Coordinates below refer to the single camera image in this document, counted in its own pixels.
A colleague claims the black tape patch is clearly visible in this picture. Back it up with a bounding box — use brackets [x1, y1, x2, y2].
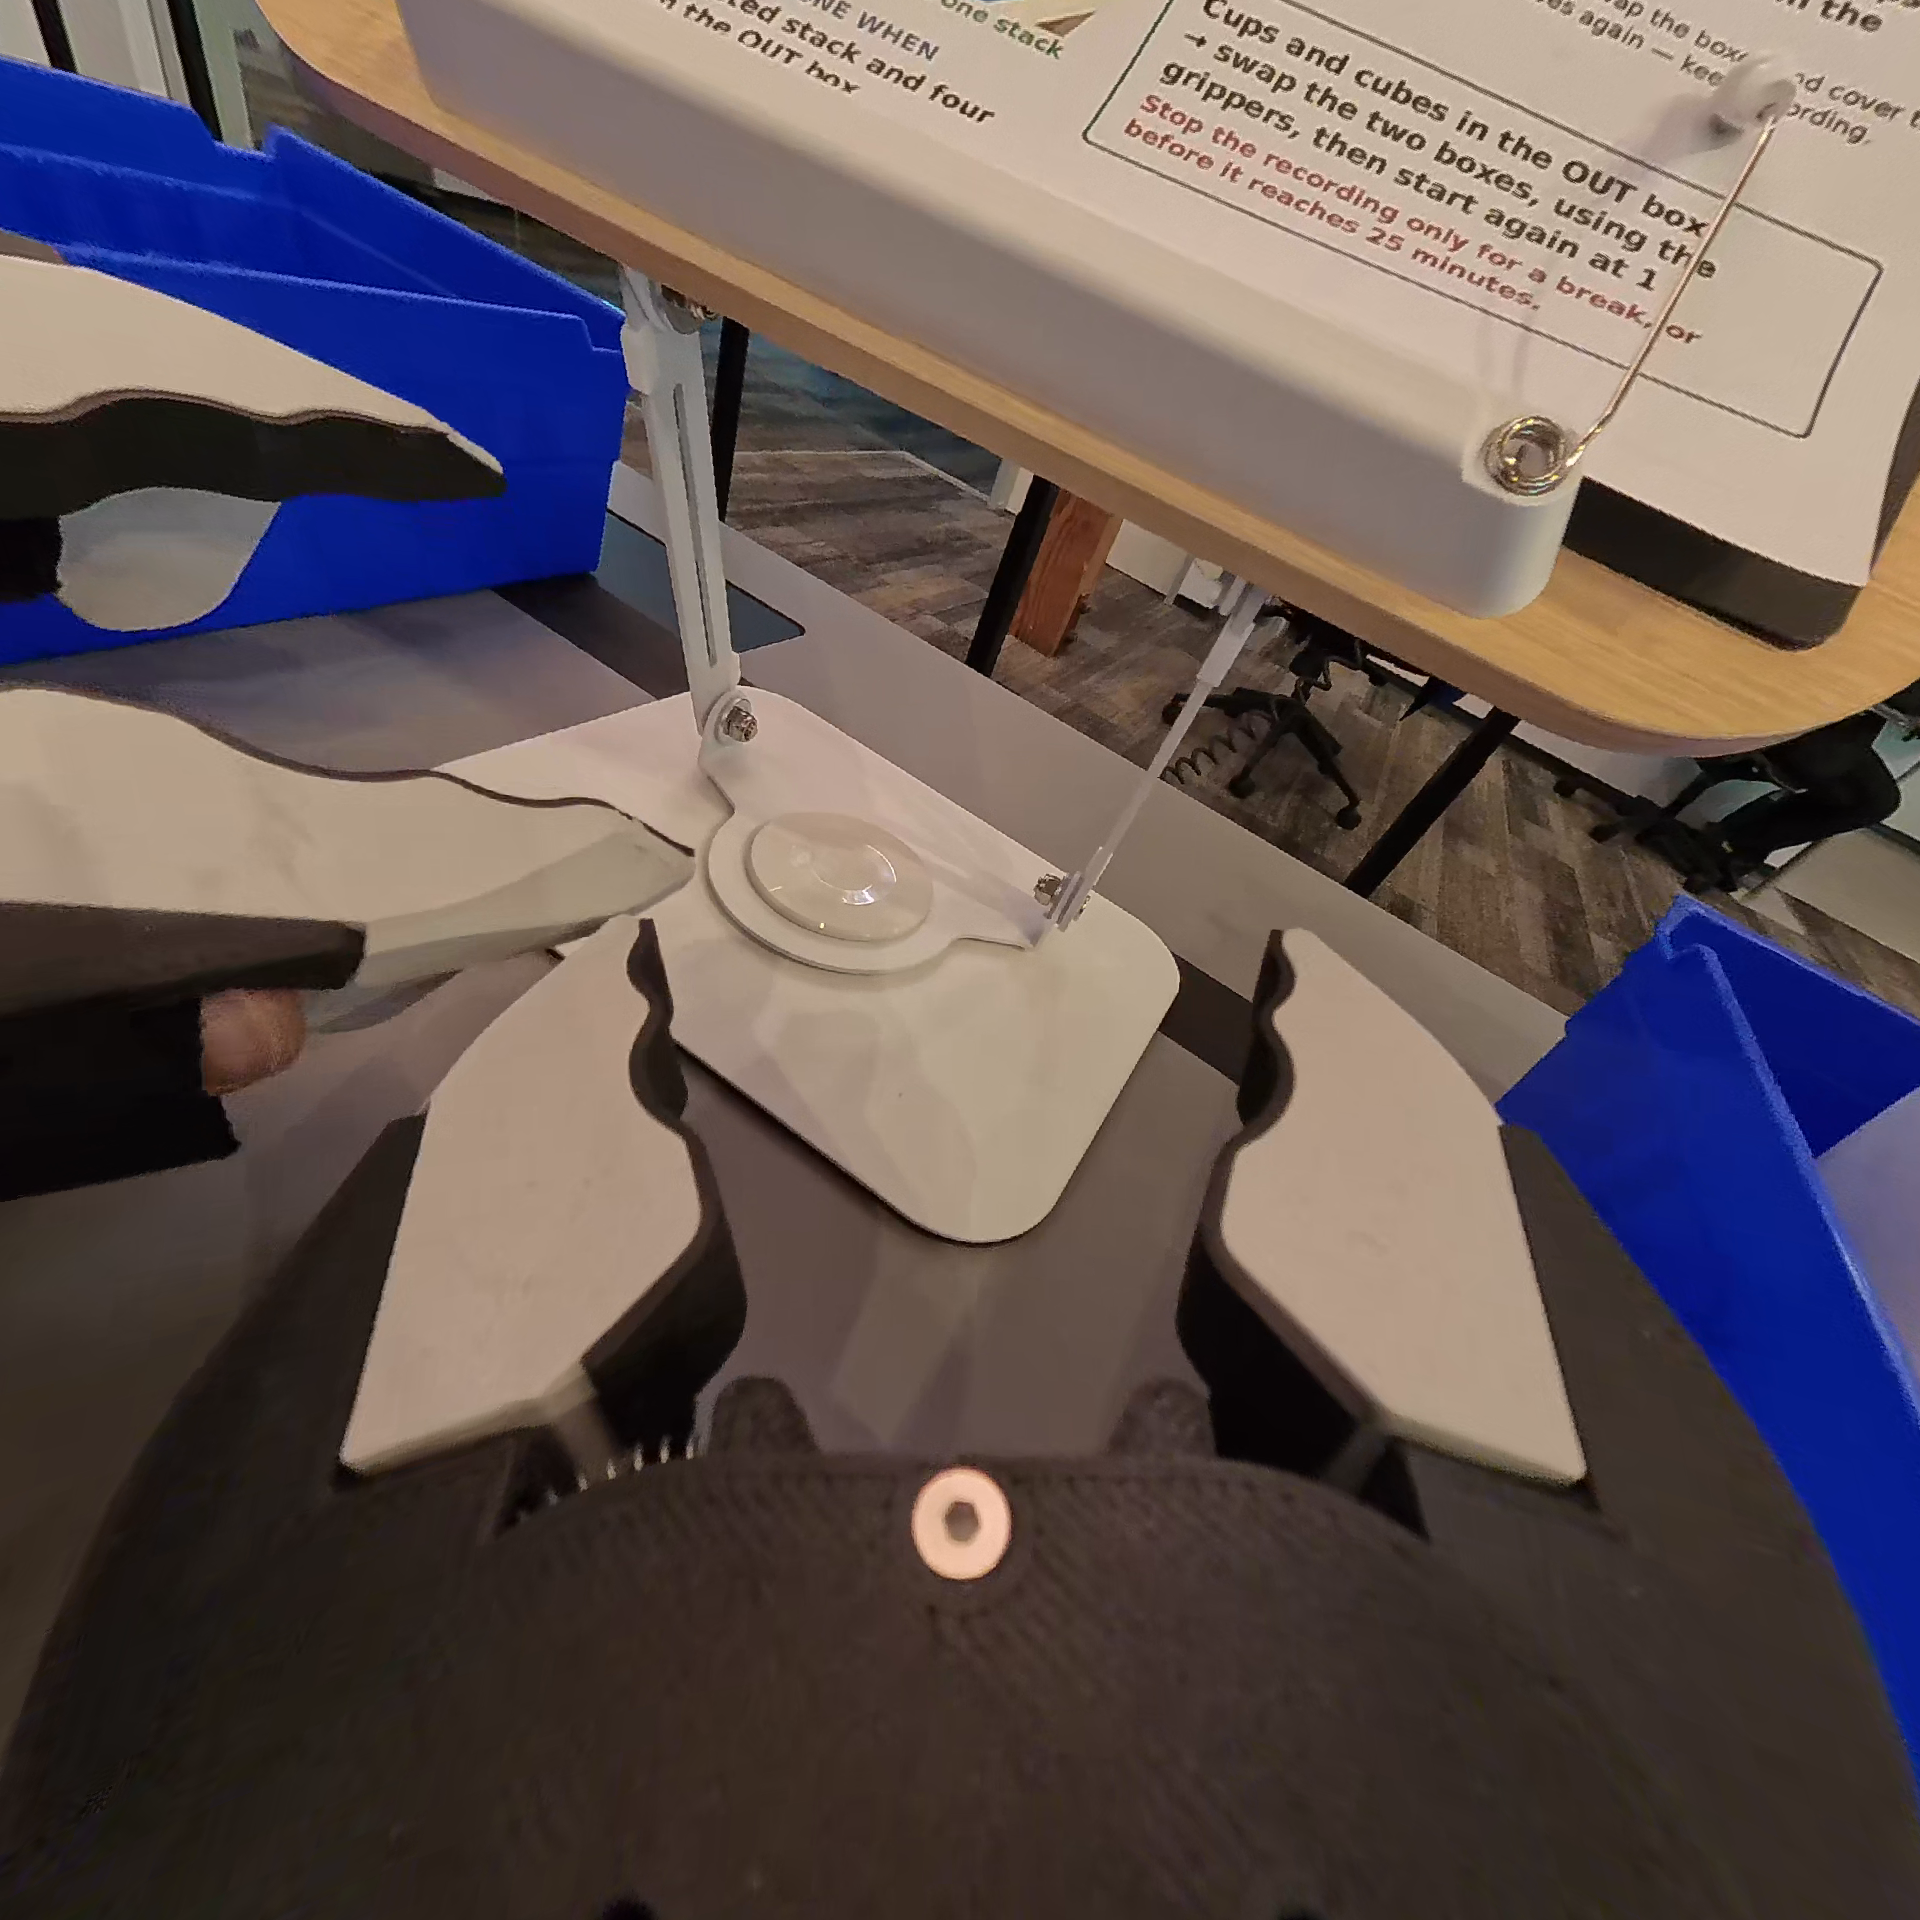
[502, 570, 816, 707]

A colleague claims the grey desk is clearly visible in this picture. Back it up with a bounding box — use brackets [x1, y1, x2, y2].
[0, 510, 1577, 1697]

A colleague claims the printed instruction sheet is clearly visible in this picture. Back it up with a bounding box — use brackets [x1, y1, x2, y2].
[661, 0, 1920, 587]

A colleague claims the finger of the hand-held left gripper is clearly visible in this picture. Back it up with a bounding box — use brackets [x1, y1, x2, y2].
[0, 255, 508, 634]
[0, 687, 694, 1038]

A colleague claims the wooden post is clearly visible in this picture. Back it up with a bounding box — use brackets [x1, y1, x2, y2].
[1013, 478, 1124, 655]

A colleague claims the black office chair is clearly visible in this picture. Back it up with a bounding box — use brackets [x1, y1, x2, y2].
[1553, 710, 1906, 902]
[1161, 591, 1373, 835]

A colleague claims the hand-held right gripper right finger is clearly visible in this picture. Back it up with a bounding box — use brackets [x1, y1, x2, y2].
[1178, 929, 1589, 1491]

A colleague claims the black flat pad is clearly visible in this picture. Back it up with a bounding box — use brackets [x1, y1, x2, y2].
[1558, 451, 1920, 650]

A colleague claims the person's left hand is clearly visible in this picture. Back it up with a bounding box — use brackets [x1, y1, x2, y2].
[200, 988, 313, 1099]

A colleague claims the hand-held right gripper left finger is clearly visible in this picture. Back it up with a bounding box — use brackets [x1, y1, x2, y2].
[336, 919, 748, 1478]

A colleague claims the blue plastic bin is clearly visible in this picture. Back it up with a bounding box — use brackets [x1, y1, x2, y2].
[0, 58, 628, 670]
[1497, 895, 1920, 1779]

